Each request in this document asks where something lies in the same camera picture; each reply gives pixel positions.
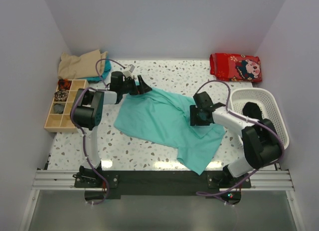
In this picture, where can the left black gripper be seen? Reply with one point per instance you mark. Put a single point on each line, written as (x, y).
(142, 89)

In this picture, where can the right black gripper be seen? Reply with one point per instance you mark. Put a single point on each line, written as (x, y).
(193, 120)

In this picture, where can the mint green t shirt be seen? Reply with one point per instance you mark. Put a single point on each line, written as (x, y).
(164, 118)

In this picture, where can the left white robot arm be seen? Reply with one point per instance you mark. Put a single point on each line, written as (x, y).
(87, 110)

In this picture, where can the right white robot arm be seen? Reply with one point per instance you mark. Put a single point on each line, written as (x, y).
(261, 143)

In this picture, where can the teal folded t shirt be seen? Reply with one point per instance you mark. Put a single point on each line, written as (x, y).
(104, 66)

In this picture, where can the black t shirt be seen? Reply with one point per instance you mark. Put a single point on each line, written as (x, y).
(252, 110)

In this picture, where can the beige folded t shirt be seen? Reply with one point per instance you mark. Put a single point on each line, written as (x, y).
(77, 67)

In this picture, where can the red cartoon print cloth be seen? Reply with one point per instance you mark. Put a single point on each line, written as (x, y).
(235, 67)

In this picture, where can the white plastic laundry basket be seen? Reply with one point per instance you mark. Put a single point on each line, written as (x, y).
(267, 104)

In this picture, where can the red black scrunchie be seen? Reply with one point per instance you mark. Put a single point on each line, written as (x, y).
(64, 84)

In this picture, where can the patterned brown scrunchie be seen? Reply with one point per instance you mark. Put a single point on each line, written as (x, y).
(61, 96)

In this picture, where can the grey scrunchie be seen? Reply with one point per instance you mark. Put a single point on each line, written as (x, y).
(58, 108)

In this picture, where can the wooden compartment tray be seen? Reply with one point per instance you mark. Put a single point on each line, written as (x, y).
(58, 118)

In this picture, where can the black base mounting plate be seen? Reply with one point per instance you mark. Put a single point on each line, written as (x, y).
(153, 183)

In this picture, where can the aluminium frame rail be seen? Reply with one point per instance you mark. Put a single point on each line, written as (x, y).
(266, 179)

